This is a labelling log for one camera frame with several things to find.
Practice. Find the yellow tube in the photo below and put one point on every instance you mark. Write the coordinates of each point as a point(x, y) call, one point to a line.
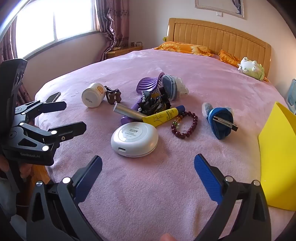
point(161, 117)

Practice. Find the orange floral pillow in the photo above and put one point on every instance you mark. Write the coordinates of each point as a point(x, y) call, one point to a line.
point(227, 58)
point(185, 48)

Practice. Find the purple hairbrush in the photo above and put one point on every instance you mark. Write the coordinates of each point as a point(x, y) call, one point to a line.
point(148, 83)

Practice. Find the white round compact case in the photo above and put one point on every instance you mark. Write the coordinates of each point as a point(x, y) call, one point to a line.
point(134, 141)

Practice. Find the blue plush hair clip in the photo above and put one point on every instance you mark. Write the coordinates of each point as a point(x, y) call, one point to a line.
point(219, 129)

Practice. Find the pink blanket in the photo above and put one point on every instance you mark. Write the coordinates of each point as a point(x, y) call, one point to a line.
point(161, 185)

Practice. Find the navy powder puff case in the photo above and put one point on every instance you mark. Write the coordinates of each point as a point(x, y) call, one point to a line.
point(170, 87)

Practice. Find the wooden headboard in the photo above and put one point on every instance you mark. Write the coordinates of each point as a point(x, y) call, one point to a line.
point(219, 32)

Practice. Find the blue chair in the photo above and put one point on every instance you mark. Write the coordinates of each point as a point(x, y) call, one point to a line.
point(291, 95)

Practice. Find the wooden nightstand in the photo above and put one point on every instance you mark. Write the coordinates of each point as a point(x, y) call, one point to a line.
point(122, 51)

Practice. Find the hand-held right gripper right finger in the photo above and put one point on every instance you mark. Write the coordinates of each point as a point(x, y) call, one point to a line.
point(208, 178)

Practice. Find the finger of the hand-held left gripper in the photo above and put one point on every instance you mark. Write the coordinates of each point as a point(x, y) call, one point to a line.
point(71, 128)
point(55, 106)

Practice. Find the black beaded hair accessory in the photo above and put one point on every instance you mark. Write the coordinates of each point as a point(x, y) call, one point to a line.
point(155, 104)

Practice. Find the person's right hand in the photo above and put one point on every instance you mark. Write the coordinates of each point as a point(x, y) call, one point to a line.
point(170, 237)

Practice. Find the white cream jar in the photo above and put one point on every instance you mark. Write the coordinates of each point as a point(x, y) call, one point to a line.
point(92, 97)

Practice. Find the person's left hand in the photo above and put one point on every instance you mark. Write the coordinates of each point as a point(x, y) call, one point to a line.
point(25, 170)

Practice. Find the cabbage plush toy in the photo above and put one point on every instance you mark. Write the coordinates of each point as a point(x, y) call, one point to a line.
point(251, 68)

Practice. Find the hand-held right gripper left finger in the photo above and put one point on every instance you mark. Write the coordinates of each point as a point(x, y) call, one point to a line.
point(89, 178)

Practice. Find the silver tube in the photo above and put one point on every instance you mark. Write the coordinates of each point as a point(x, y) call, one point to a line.
point(127, 110)

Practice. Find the window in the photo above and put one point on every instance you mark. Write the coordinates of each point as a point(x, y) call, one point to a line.
point(57, 20)

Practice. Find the white wall switch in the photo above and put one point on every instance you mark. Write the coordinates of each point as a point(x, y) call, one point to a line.
point(219, 14)

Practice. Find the yellow plastic bin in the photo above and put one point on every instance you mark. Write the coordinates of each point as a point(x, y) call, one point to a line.
point(277, 162)

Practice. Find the framed wall picture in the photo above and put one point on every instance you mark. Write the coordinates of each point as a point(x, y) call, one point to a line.
point(219, 7)

